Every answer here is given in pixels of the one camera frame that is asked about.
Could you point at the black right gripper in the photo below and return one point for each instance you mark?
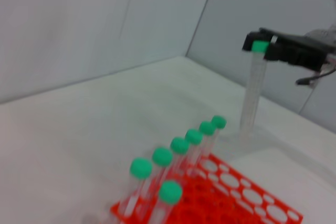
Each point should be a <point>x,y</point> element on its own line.
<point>307,53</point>

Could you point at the green-capped clear test tube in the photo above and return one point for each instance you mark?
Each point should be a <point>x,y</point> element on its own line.
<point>141,167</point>
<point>253,90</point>
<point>162,155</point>
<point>170,192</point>
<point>179,145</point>
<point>207,127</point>
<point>194,136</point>
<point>219,121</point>

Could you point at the orange plastic test tube rack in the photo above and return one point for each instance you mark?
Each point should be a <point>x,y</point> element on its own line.
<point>118,208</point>

